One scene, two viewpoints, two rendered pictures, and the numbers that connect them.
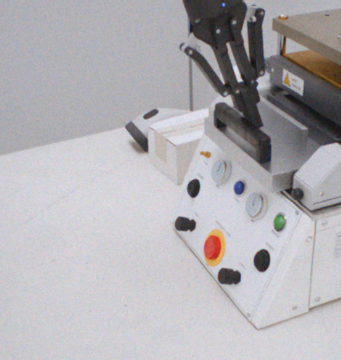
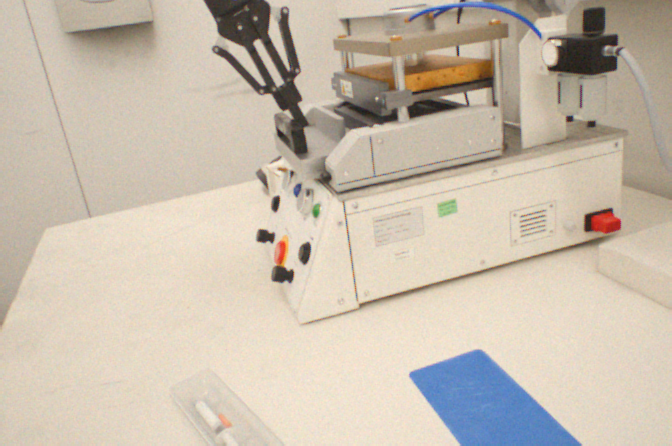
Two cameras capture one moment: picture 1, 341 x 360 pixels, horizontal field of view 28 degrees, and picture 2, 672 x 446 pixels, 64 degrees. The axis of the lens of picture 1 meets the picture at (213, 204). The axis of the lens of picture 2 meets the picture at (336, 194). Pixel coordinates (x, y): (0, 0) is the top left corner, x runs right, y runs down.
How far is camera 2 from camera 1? 40 cm
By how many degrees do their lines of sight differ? 16
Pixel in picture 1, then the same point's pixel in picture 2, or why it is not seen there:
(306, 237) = (335, 220)
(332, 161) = (354, 138)
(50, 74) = (244, 160)
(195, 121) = not seen: hidden behind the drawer
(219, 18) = (242, 16)
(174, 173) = not seen: hidden behind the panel
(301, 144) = (339, 134)
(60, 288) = (139, 295)
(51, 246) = (152, 263)
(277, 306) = (319, 299)
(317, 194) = (340, 173)
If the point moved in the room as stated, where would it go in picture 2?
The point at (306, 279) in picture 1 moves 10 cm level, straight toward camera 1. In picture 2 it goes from (346, 269) to (321, 308)
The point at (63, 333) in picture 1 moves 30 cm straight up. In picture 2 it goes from (119, 331) to (59, 137)
